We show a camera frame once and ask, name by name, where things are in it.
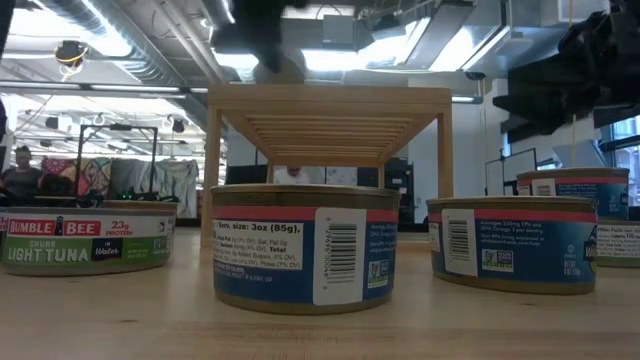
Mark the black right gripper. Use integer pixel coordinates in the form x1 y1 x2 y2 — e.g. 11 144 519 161
492 0 640 144

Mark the blue label salmon can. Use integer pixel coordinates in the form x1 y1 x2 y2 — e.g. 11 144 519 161
209 183 402 316
425 195 600 296
515 166 631 221

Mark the wooden slatted shelf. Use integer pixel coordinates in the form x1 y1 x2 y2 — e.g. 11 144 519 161
199 83 455 250

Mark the grey trapezoid panel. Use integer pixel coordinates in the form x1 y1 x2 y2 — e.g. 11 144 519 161
552 139 609 169

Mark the grey ceiling box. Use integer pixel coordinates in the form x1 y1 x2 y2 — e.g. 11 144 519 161
322 13 357 50

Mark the black-framed white panel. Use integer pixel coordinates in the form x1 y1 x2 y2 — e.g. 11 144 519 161
483 147 539 197

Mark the window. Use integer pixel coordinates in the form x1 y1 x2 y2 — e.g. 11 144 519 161
598 115 640 207

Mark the long ceiling light bar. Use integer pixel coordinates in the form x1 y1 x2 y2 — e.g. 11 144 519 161
0 81 210 96

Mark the black monitor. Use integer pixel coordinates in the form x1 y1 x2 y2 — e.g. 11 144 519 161
224 164 270 186

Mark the person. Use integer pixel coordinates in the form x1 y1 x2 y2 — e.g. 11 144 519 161
0 144 45 206
273 166 317 185

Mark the grey draped cloth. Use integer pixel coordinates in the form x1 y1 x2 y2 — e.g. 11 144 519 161
109 158 200 219

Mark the black cabinet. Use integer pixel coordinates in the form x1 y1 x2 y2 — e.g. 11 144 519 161
384 157 416 225

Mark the black ceiling-hung device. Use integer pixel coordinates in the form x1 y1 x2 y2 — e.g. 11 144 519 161
53 39 90 69

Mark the colourful patterned cloth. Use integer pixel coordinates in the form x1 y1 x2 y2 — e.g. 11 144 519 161
40 157 114 199

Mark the silver ventilation duct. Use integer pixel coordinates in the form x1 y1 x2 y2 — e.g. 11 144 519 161
34 0 189 86

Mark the black metal frame rig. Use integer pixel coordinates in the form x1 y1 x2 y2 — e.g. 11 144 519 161
74 123 159 201

